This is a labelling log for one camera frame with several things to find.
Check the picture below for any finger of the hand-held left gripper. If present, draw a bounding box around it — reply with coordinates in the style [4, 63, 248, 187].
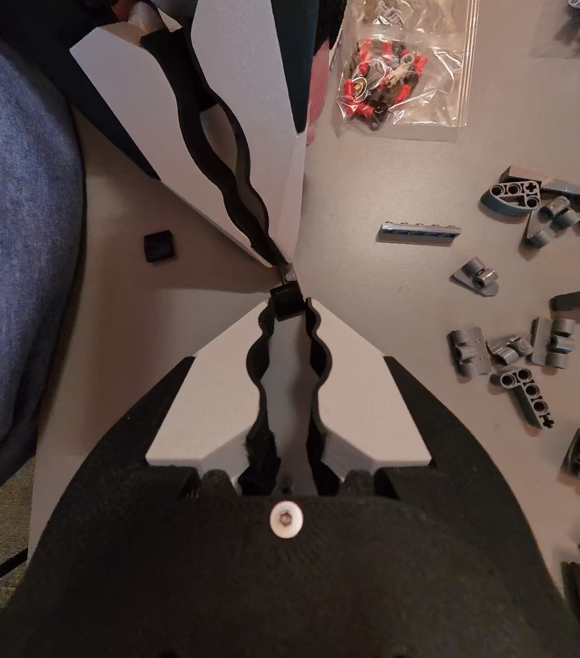
[69, 26, 276, 269]
[190, 0, 307, 268]

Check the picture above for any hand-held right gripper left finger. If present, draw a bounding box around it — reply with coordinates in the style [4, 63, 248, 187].
[145, 300, 278, 484]

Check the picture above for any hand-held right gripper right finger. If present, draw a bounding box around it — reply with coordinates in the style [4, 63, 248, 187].
[300, 297, 432, 484]

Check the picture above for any black plate assembly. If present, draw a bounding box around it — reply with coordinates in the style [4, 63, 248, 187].
[268, 284, 305, 323]

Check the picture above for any grey studded lego plate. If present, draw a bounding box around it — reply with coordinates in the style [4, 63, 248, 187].
[376, 221, 462, 247]

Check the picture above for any person's left hand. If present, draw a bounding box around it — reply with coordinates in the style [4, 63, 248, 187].
[308, 97, 332, 149]

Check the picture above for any zip bag of red pins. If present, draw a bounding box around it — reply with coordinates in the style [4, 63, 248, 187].
[331, 0, 479, 143]

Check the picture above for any pile of dark grey pieces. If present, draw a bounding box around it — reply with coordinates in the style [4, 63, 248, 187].
[446, 164, 580, 495]

